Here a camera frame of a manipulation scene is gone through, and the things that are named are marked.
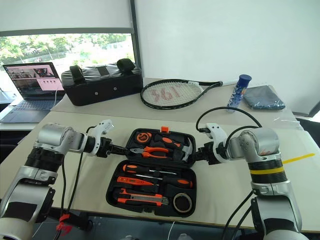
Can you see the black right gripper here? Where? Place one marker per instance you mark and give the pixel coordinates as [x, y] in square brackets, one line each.
[207, 153]

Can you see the black plastic tool case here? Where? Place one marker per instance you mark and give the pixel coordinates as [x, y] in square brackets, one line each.
[150, 162]

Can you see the black orange tape measure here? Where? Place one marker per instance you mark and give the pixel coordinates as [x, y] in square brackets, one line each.
[143, 137]

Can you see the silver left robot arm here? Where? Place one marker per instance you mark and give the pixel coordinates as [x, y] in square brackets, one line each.
[52, 137]

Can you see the black tennis racket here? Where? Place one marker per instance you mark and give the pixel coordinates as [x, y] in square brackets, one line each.
[172, 93]

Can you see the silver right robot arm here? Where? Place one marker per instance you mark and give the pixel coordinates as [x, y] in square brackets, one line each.
[262, 142]

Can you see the yellow strip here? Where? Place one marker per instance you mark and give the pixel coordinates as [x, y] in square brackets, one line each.
[298, 158]

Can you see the clear plastic bag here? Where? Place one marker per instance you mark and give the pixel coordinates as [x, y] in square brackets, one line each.
[287, 120]

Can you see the black electrical tape roll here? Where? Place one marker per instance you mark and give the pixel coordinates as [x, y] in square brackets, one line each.
[176, 202]

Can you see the orange black utility knife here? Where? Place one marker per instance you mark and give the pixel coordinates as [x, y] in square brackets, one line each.
[142, 200]

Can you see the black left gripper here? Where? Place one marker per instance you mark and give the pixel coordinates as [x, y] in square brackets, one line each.
[105, 148]

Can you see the white roller blind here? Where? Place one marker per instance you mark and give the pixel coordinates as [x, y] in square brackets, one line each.
[65, 15]

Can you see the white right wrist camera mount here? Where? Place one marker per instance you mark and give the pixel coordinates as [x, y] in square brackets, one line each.
[217, 131]

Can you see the folded blue cloth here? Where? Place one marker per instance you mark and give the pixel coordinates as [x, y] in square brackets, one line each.
[263, 98]

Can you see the blue capped bottle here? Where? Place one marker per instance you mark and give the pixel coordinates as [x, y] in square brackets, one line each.
[238, 92]

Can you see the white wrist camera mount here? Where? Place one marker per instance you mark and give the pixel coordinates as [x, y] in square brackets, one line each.
[103, 126]
[217, 131]

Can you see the black office chair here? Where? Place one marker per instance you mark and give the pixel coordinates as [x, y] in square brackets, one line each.
[308, 125]

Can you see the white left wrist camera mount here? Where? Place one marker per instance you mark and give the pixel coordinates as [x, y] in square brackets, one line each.
[103, 126]

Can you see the orange voltage tester pen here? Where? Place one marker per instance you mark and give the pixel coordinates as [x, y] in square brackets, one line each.
[132, 180]

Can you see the open laptop computer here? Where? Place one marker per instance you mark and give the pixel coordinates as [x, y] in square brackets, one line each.
[32, 85]

